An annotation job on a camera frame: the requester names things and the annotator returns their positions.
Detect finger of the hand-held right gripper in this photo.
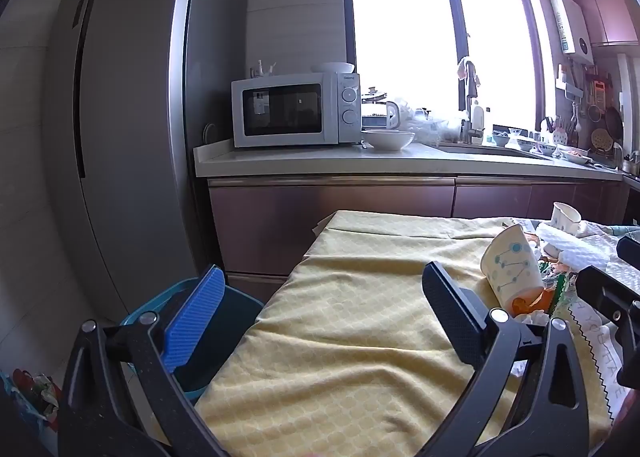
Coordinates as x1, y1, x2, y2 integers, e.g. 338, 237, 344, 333
576, 265, 640, 336
616, 234, 640, 265

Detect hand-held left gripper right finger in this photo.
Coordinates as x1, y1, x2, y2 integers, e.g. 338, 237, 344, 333
421, 261, 591, 457

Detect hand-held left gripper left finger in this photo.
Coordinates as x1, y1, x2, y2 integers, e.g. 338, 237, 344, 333
57, 264, 228, 457

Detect green snack wrapper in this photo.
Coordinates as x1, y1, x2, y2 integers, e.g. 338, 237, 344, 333
542, 272, 572, 314

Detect white foam net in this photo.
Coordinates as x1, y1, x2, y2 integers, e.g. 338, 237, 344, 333
537, 222, 621, 274

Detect blue trash bin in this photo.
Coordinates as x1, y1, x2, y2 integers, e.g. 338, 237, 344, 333
120, 277, 266, 400

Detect crushed patterned paper cup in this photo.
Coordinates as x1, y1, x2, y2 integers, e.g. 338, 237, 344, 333
550, 202, 582, 238

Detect orange peel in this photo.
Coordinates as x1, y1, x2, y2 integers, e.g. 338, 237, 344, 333
510, 287, 556, 316

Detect grey patterned cloth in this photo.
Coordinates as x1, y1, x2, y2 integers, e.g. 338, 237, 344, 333
515, 217, 640, 418

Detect yellow tablecloth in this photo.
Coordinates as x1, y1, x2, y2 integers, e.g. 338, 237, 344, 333
150, 210, 613, 457

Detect dotted utensil holder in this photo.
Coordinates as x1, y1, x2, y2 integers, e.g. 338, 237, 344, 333
545, 116, 572, 146

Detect row of small dishes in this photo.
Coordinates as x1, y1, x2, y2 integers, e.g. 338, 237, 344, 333
491, 126, 592, 166

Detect hanging kitchen utensils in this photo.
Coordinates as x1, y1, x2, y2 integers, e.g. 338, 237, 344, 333
555, 62, 626, 149

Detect kitchen counter cabinet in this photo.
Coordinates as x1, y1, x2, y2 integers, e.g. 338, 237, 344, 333
194, 141, 640, 290

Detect colourful bag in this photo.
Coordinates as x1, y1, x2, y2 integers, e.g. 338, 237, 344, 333
0, 367, 64, 438

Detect wide white bowl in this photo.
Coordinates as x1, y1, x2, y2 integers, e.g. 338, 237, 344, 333
361, 130, 416, 152

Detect metal faucet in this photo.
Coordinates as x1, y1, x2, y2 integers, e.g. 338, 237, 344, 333
457, 57, 487, 145

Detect clear plastic bags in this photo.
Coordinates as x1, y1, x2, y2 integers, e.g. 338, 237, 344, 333
399, 104, 464, 144

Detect white soap bottle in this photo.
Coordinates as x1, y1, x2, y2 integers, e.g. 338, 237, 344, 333
470, 100, 487, 143

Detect grey refrigerator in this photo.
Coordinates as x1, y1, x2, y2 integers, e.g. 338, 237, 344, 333
47, 0, 251, 323

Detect glass kettle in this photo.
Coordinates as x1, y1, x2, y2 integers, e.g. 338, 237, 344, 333
361, 86, 401, 130

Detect white water heater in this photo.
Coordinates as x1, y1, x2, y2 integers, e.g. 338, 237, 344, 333
548, 0, 596, 58

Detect white microwave oven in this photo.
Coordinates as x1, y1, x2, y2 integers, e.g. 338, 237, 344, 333
231, 72, 362, 149

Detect pink upper cabinet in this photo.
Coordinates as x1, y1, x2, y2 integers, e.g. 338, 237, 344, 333
565, 0, 640, 47

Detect window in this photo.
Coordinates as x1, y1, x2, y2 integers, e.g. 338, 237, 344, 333
345, 0, 547, 134

